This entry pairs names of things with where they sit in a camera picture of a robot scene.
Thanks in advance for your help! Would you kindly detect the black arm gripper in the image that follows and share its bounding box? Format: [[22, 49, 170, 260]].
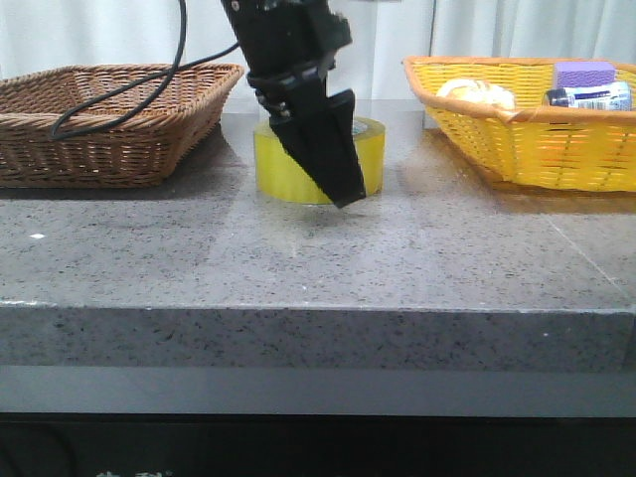
[[222, 1, 367, 208]]

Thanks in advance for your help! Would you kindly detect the purple foam block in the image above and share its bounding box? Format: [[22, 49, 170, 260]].
[[553, 61, 616, 88]]

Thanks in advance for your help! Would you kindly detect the yellow wicker basket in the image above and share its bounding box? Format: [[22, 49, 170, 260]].
[[403, 56, 635, 193]]

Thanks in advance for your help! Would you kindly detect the black cable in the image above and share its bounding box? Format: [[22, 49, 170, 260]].
[[51, 0, 242, 140]]

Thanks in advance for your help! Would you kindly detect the yellow tape roll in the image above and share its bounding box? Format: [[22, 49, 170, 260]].
[[253, 116, 386, 205]]

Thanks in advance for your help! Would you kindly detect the brown wicker basket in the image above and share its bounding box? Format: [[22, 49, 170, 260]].
[[1, 63, 243, 188]]

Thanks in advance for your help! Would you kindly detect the white curtain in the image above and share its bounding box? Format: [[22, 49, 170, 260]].
[[1, 1, 635, 100]]

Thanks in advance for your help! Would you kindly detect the blue labelled bottle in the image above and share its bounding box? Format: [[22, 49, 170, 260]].
[[543, 81, 632, 111]]

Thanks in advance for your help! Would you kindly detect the bread roll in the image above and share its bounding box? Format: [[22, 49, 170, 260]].
[[436, 79, 516, 110]]

